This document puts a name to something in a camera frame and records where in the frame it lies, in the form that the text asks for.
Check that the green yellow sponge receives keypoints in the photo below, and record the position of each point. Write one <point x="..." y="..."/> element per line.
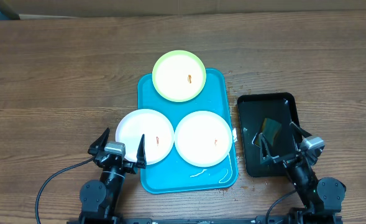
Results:
<point x="270" y="130"/>

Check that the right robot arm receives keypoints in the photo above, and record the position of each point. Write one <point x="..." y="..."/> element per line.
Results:
<point x="322" y="198"/>

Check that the pink white plate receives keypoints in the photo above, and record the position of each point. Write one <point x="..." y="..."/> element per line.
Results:
<point x="154" y="127"/>

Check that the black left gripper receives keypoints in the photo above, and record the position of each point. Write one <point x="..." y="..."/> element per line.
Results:
<point x="140" y="157"/>

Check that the teal plastic tray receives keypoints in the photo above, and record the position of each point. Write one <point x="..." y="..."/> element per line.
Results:
<point x="173" y="173"/>

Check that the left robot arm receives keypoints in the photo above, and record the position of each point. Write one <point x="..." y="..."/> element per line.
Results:
<point x="100" y="197"/>

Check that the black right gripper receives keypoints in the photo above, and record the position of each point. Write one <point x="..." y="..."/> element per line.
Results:
<point x="268" y="158"/>

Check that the green rimmed plate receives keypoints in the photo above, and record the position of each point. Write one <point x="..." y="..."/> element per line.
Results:
<point x="179" y="76"/>

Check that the black water tray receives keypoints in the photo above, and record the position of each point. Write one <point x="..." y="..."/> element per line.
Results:
<point x="252" y="110"/>

